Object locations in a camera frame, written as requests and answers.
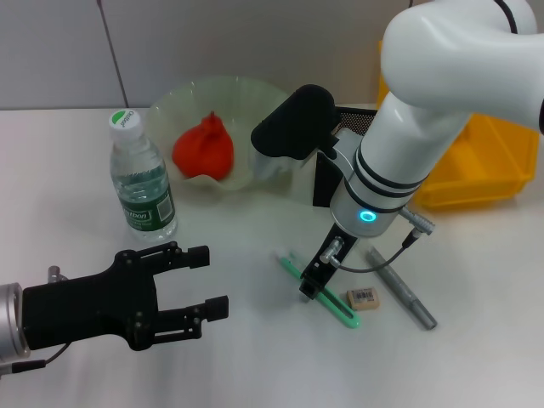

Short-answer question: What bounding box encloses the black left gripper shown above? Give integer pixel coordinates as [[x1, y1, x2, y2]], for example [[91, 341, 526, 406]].
[[21, 241, 211, 352]]

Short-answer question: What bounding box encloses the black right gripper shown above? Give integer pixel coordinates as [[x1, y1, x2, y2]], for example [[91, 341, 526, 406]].
[[156, 224, 360, 343]]

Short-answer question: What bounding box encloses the green utility knife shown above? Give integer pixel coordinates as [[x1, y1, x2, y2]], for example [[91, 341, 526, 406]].
[[274, 250, 362, 331]]

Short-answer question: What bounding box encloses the clear water bottle green label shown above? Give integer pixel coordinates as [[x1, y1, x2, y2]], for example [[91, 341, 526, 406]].
[[109, 108, 179, 243]]

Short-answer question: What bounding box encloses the beige eraser with barcode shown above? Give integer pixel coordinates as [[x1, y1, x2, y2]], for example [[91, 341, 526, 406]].
[[346, 287, 382, 314]]

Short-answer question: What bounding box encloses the black mesh pen holder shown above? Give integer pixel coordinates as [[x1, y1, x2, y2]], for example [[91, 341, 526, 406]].
[[312, 105, 379, 209]]

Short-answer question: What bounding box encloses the silver pen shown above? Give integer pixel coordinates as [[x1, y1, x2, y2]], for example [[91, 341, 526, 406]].
[[365, 247, 439, 331]]

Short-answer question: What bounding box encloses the green translucent fruit plate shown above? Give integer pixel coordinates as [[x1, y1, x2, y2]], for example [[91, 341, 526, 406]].
[[146, 75, 298, 192]]

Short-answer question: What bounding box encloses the yellow plastic bin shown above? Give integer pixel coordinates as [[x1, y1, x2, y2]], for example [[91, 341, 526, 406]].
[[377, 40, 541, 213]]

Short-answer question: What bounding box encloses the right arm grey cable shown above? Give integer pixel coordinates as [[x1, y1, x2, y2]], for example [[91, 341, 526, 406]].
[[320, 206, 434, 273]]

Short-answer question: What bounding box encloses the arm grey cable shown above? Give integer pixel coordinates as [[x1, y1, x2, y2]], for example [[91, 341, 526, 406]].
[[0, 343, 69, 375], [320, 206, 434, 273]]

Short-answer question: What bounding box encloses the right wrist silver camera housing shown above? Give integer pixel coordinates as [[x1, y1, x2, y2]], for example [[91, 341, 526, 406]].
[[250, 83, 341, 179]]

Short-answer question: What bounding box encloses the left arm grey cable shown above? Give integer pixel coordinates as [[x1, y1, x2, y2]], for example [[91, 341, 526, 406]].
[[0, 343, 69, 375]]

